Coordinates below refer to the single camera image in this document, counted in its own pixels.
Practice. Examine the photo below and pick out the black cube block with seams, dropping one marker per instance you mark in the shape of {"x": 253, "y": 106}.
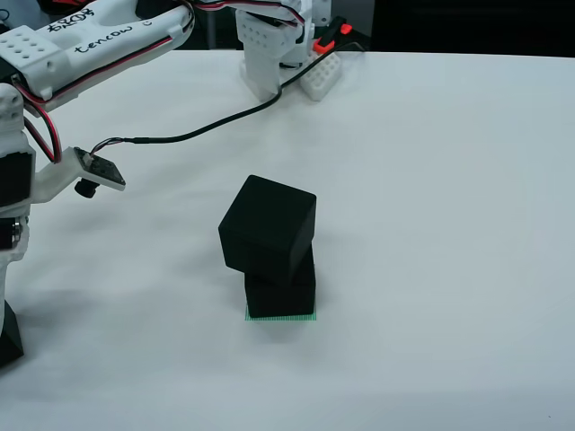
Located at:
{"x": 10, "y": 336}

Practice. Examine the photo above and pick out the smooth black cube block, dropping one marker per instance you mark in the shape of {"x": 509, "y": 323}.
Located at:
{"x": 265, "y": 224}
{"x": 280, "y": 298}

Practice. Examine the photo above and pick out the green striped square marker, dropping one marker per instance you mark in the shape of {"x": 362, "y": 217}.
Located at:
{"x": 283, "y": 318}

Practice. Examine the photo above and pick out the white perforated base block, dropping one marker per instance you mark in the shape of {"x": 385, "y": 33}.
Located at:
{"x": 321, "y": 74}

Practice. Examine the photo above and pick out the orange and black clamp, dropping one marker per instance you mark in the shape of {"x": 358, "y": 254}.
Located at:
{"x": 330, "y": 36}

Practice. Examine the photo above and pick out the wrist camera on white bracket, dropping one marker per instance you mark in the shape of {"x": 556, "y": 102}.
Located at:
{"x": 105, "y": 173}

